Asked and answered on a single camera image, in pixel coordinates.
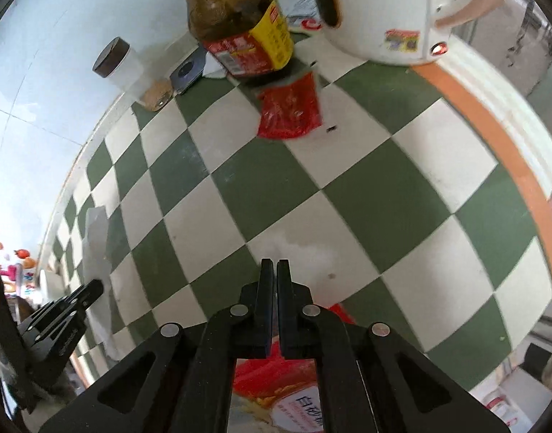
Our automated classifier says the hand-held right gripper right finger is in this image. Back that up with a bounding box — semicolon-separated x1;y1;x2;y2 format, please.
276;259;508;433

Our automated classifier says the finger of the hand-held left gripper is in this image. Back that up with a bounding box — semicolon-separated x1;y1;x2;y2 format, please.
36;279;105;326
19;306;88;387

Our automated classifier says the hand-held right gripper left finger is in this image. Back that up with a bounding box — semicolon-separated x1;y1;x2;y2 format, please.
39;258;277;433

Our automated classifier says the white tissue paper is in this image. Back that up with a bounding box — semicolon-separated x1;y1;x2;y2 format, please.
79;206;119;362

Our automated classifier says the red white sugar bag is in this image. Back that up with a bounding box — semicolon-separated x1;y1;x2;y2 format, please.
228;302;354;433

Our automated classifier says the green white checkered tablecloth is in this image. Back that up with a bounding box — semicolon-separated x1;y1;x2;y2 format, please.
36;27;552;398

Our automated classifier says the small red sachet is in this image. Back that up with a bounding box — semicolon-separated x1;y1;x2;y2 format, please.
256;72;323;141

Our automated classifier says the brown lid spice jar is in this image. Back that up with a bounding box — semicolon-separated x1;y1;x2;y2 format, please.
92;37;174;113

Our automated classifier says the brown sauce bottle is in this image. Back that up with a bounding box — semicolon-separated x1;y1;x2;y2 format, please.
170;0;296;83

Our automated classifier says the white pink electric kettle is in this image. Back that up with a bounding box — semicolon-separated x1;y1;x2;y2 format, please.
305;0;514;66

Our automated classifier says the colourful wall sticker group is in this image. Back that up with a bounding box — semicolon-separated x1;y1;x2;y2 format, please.
0;240;38;299

